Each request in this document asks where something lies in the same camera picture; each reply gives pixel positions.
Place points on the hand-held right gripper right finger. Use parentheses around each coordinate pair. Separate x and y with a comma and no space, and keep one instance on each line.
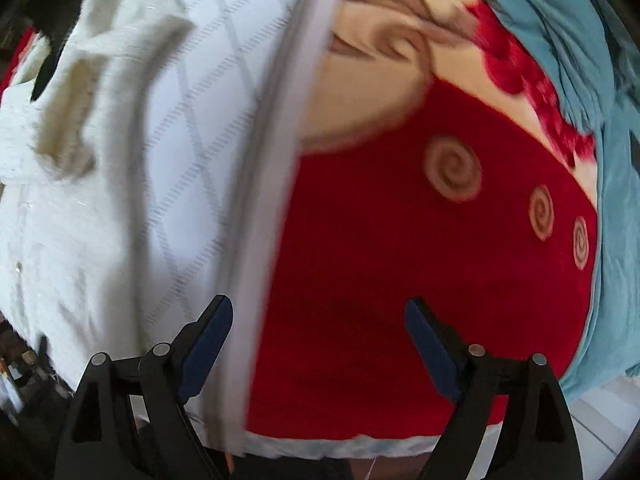
(434,347)

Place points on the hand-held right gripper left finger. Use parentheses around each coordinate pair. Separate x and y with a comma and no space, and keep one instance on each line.
(206,345)

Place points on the cream knitted sweater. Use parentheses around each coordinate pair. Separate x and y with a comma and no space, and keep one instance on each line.
(55,200)

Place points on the red printed blanket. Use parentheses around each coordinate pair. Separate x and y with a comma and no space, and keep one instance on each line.
(400,240)

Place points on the white quilted mattress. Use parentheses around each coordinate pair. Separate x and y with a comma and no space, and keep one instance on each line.
(200,170)

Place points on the light blue blanket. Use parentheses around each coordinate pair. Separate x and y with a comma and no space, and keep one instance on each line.
(590,110)

